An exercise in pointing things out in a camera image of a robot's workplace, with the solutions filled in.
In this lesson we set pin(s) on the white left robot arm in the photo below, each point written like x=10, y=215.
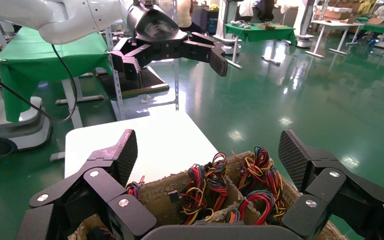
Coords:
x=62, y=20

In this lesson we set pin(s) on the stacked cardboard boxes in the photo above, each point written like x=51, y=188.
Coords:
x=337, y=13

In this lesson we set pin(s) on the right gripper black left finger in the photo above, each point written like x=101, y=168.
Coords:
x=96, y=185

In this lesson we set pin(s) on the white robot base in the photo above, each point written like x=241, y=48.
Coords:
x=19, y=132

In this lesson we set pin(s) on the small green cloth table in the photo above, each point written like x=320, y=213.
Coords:
x=271, y=33

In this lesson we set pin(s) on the large green cloth table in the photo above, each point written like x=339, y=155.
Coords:
x=29, y=59

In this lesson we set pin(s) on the person in yellow shirt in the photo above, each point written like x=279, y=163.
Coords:
x=185, y=13

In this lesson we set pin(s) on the small cardboard piece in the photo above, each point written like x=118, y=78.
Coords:
x=268, y=26

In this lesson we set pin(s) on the white robot pillar base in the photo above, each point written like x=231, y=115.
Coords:
x=306, y=20
x=226, y=20

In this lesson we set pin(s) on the metal perforated shelf rack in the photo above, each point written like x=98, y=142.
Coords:
x=119, y=96

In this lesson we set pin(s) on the brown divided cardboard box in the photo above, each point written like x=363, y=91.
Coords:
x=155, y=195

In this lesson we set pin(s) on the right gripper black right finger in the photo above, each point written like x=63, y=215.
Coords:
x=331, y=192

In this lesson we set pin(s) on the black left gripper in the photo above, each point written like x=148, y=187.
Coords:
x=152, y=26

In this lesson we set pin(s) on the black shelf board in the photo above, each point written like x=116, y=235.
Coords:
x=149, y=82

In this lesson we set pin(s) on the white bare table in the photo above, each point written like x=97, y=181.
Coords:
x=334, y=23

